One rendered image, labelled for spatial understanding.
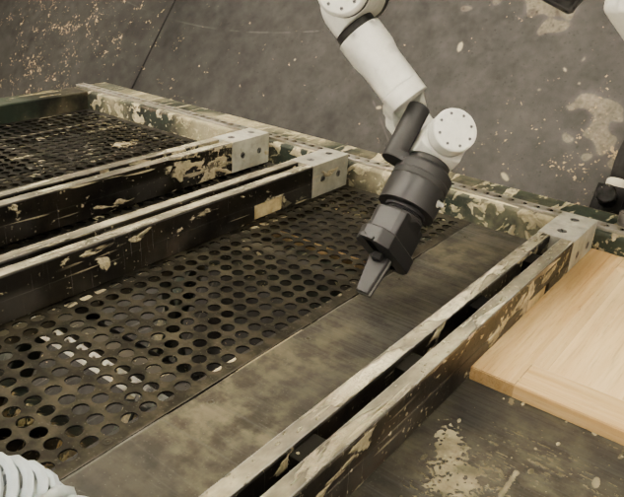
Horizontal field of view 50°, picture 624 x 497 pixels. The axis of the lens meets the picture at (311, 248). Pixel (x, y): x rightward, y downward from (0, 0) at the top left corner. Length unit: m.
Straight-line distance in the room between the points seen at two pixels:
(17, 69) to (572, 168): 3.03
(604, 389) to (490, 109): 1.65
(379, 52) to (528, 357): 0.48
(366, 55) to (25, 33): 3.41
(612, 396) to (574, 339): 0.13
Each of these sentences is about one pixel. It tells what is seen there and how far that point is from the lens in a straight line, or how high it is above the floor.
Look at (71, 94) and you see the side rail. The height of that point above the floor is 0.95.
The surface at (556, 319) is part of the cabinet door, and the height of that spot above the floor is 1.14.
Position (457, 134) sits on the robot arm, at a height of 1.27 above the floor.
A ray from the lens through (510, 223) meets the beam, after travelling 1.33.
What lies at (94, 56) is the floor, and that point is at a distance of 3.75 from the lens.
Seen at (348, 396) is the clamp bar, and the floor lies 1.51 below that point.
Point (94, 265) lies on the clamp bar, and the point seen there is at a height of 1.45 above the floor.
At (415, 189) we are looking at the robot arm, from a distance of 0.97.
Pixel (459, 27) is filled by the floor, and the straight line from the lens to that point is 2.63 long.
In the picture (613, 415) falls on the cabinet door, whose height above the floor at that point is 1.28.
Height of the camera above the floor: 2.14
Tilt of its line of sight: 57 degrees down
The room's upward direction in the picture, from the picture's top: 64 degrees counter-clockwise
